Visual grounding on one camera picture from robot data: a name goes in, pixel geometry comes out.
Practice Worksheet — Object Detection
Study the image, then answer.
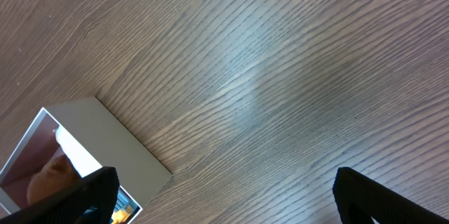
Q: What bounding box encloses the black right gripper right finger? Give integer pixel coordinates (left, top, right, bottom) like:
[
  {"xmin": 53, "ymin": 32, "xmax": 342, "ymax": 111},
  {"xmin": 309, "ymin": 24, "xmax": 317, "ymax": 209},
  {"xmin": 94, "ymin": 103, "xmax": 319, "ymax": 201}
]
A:
[{"xmin": 333, "ymin": 167, "xmax": 448, "ymax": 224}]

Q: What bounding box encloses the brown furry plush toy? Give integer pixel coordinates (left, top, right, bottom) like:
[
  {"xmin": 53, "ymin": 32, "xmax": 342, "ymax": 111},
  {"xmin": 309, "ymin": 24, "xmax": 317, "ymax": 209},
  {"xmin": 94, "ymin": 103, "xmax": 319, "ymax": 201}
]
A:
[{"xmin": 27, "ymin": 154, "xmax": 81, "ymax": 205}]

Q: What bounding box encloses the white plush duck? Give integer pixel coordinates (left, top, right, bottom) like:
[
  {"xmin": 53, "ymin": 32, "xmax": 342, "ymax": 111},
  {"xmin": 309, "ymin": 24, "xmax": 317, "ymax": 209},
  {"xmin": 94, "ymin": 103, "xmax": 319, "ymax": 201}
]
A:
[{"xmin": 55, "ymin": 126, "xmax": 102, "ymax": 178}]

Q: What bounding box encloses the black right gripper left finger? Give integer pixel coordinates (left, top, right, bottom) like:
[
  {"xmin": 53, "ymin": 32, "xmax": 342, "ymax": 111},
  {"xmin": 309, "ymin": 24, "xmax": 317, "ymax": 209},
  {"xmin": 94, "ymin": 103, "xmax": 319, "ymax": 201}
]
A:
[{"xmin": 1, "ymin": 166, "xmax": 119, "ymax": 224}]

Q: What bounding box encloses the white cardboard box pink inside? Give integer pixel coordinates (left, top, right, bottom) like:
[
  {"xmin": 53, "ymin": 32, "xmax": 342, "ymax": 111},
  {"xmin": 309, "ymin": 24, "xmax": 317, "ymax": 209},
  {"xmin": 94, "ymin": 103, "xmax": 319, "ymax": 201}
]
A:
[{"xmin": 1, "ymin": 97, "xmax": 171, "ymax": 223}]

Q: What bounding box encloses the yellow toy truck grey cannon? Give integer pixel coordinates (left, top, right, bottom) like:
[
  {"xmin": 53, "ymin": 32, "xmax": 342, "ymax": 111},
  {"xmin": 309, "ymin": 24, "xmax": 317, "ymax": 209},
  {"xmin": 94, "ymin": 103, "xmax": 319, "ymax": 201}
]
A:
[{"xmin": 109, "ymin": 187, "xmax": 141, "ymax": 224}]

